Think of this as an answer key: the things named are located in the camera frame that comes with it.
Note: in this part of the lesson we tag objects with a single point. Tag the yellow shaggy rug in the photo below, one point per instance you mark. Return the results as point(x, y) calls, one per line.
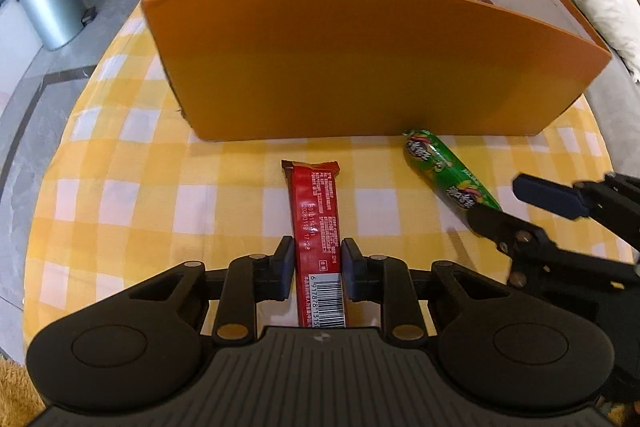
point(17, 387)

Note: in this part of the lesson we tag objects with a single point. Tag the green sausage stick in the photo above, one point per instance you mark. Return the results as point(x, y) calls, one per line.
point(445, 172)

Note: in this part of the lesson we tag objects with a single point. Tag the yellow checked tablecloth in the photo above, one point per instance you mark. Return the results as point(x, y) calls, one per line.
point(150, 167)

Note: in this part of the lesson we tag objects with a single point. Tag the orange cardboard box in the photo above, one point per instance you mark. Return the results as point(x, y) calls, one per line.
point(350, 67)

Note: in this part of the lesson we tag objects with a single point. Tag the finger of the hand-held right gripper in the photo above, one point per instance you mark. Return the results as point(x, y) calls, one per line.
point(500, 227)
point(545, 194)

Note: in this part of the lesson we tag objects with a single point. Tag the grey sofa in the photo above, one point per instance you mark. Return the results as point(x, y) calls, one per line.
point(620, 107)

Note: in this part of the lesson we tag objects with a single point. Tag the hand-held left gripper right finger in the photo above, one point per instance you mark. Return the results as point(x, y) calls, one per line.
point(350, 271)

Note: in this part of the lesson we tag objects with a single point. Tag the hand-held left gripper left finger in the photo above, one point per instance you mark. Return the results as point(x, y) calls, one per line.
point(287, 268)

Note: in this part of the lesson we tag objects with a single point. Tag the red snack bar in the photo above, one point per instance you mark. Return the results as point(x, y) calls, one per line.
point(315, 217)

